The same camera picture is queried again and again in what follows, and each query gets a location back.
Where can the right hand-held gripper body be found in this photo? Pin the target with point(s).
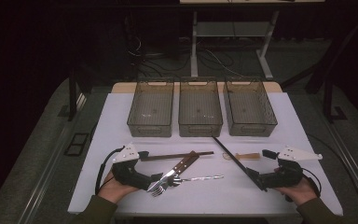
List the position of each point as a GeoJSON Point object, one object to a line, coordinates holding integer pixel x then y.
{"type": "Point", "coordinates": [284, 179]}

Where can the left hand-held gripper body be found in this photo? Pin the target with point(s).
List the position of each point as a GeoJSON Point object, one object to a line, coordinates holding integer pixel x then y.
{"type": "Point", "coordinates": [127, 172]}

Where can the brown chopstick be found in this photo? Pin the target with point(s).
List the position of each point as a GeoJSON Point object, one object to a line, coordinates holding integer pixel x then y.
{"type": "Point", "coordinates": [174, 154]}

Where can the black chopstick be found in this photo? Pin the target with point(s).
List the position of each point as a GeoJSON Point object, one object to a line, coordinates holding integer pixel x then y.
{"type": "Point", "coordinates": [231, 153]}

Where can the transparent grey storage bin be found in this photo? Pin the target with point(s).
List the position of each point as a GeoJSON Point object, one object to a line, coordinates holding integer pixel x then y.
{"type": "Point", "coordinates": [249, 109]}
{"type": "Point", "coordinates": [150, 109]}
{"type": "Point", "coordinates": [200, 109]}

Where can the person's right hand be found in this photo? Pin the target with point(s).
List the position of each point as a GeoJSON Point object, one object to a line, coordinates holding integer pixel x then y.
{"type": "Point", "coordinates": [298, 193]}

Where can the person's left hand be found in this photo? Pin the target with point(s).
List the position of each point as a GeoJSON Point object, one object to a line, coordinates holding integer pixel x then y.
{"type": "Point", "coordinates": [113, 189]}

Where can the black metal stand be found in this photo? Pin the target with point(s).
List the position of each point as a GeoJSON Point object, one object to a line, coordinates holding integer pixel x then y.
{"type": "Point", "coordinates": [72, 99]}
{"type": "Point", "coordinates": [328, 99]}

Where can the black floor frame plate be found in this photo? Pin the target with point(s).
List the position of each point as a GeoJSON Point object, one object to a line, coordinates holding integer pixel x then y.
{"type": "Point", "coordinates": [77, 145]}

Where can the metal floor rail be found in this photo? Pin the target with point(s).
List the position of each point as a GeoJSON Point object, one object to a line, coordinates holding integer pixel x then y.
{"type": "Point", "coordinates": [354, 168]}
{"type": "Point", "coordinates": [48, 165]}

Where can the white metal desk frame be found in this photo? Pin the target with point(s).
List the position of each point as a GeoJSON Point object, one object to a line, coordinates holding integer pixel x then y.
{"type": "Point", "coordinates": [194, 46]}

